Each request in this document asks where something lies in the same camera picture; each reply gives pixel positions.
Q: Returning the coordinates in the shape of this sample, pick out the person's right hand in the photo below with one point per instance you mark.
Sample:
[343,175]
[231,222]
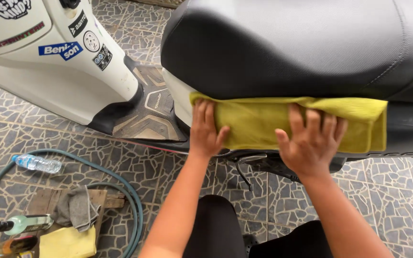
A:
[310,154]

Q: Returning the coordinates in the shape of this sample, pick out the person's left hand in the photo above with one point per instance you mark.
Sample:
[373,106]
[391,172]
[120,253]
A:
[204,138]

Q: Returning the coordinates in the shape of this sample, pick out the yellow-green microfiber cloth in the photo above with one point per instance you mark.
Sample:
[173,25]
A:
[253,122]

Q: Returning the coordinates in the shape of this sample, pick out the black scooter kickstand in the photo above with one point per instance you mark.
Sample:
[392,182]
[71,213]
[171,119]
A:
[244,175]

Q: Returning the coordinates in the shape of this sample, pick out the patterned scooter footboard mat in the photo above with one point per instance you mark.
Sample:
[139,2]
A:
[152,114]

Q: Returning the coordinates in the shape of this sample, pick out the person's black trousers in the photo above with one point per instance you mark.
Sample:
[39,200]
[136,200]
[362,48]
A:
[213,229]

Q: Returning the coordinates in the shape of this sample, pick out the black scooter seat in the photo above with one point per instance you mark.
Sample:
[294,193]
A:
[281,46]

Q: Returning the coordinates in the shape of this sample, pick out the grey cloth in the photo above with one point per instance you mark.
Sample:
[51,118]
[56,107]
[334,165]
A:
[75,209]

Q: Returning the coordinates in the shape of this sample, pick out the white scooter body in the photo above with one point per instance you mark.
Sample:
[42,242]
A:
[59,82]

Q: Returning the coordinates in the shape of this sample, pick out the clear plastic water bottle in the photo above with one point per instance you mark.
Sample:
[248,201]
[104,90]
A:
[36,163]

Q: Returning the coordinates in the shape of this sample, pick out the pale yellow cloth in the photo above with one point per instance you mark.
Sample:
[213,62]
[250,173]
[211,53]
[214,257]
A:
[68,243]

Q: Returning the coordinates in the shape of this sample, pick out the green spray bottle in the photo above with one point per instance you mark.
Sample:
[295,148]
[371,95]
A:
[23,224]

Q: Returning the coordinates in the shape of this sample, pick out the brown bottle with red cap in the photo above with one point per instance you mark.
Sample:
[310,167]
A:
[13,245]

